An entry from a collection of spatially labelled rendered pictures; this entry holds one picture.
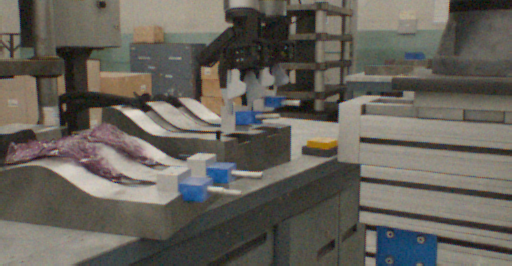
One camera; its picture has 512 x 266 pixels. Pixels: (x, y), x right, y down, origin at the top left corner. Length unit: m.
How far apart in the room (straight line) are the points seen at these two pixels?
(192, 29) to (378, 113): 7.91
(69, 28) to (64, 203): 1.06
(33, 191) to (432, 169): 0.60
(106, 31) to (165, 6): 7.01
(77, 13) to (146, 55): 6.66
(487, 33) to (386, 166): 0.22
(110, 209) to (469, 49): 0.55
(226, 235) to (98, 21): 1.08
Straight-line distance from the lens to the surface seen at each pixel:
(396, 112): 0.76
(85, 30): 1.85
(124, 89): 5.79
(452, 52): 0.75
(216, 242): 1.01
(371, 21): 7.55
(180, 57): 8.12
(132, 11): 9.29
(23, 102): 5.17
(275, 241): 1.21
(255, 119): 1.03
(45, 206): 0.86
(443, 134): 0.74
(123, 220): 0.78
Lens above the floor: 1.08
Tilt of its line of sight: 9 degrees down
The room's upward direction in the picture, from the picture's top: straight up
